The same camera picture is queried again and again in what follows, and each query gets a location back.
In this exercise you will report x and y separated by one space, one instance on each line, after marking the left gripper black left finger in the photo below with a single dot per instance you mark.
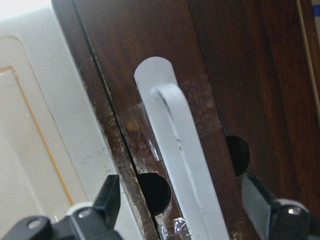
94 222

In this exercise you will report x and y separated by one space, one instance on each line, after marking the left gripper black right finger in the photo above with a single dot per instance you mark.
276 218

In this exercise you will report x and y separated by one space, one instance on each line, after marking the white drawer handle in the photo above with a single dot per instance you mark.
174 129

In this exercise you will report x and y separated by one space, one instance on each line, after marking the dark wooden drawer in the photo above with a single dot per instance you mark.
123 33

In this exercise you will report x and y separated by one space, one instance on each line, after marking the dark wooden drawer cabinet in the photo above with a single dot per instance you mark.
250 72

